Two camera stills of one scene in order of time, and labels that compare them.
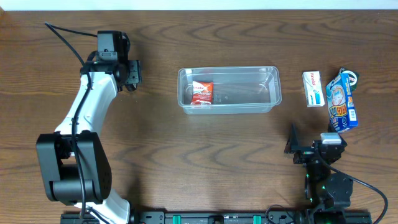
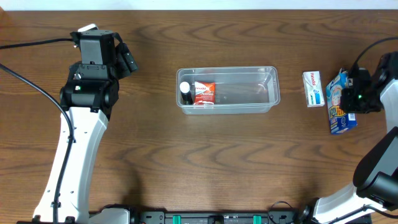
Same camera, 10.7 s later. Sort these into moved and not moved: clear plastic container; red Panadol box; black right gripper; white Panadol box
Moved: black right gripper
Not moved: white Panadol box; red Panadol box; clear plastic container
